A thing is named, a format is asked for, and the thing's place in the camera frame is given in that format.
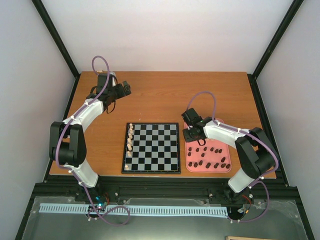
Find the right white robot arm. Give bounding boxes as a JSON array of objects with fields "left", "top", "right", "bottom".
[{"left": 181, "top": 108, "right": 279, "bottom": 193}]

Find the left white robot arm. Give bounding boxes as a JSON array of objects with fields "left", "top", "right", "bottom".
[{"left": 49, "top": 72, "right": 131, "bottom": 202}]

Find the right circuit board connector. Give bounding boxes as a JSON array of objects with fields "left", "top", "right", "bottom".
[{"left": 237, "top": 195, "right": 252, "bottom": 217}]

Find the left green circuit board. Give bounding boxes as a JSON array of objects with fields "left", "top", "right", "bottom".
[{"left": 95, "top": 193, "right": 110, "bottom": 214}]

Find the pink plastic tray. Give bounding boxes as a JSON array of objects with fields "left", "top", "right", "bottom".
[{"left": 183, "top": 117, "right": 232, "bottom": 174}]

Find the black and silver chessboard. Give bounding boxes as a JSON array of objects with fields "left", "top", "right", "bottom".
[{"left": 121, "top": 122, "right": 181, "bottom": 174}]

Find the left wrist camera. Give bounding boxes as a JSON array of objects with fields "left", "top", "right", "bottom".
[{"left": 97, "top": 70, "right": 118, "bottom": 87}]

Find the light blue slotted cable duct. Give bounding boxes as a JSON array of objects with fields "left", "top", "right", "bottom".
[{"left": 38, "top": 203, "right": 228, "bottom": 218}]

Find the black aluminium frame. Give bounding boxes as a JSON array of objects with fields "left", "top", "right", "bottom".
[{"left": 15, "top": 0, "right": 315, "bottom": 240}]

